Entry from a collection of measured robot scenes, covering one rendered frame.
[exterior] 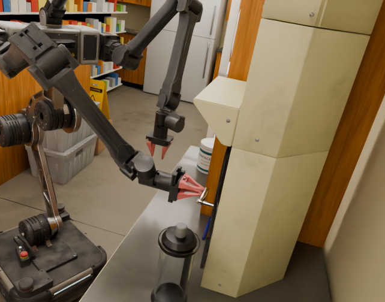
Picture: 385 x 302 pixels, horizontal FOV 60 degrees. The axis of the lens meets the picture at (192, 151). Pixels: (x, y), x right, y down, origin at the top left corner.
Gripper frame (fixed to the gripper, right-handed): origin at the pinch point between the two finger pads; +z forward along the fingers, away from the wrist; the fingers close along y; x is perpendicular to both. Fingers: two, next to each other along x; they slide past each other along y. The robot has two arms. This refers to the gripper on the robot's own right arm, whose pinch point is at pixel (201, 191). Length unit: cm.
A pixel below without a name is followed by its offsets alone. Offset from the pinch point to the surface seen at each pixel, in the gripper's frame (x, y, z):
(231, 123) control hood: -11.7, 27.4, 5.2
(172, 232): -20.4, -1.9, -2.8
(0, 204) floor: 100, -120, -166
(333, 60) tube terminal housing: -6, 45, 24
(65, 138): 149, -74, -140
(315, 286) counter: 3.5, -25.4, 42.6
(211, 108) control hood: -11.6, 29.7, -0.2
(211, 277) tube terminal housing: -11.3, -20.7, 9.6
